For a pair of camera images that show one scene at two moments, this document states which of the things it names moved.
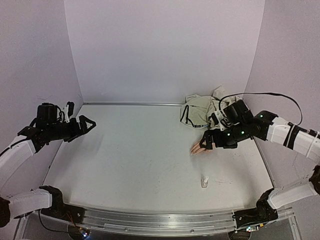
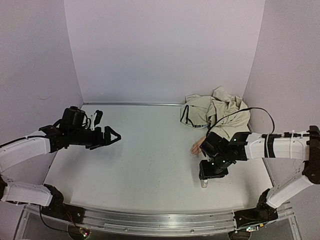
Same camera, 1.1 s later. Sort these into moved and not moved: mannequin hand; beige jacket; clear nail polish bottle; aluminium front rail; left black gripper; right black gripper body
Moved: right black gripper body; left black gripper
Not moved: mannequin hand; beige jacket; aluminium front rail; clear nail polish bottle
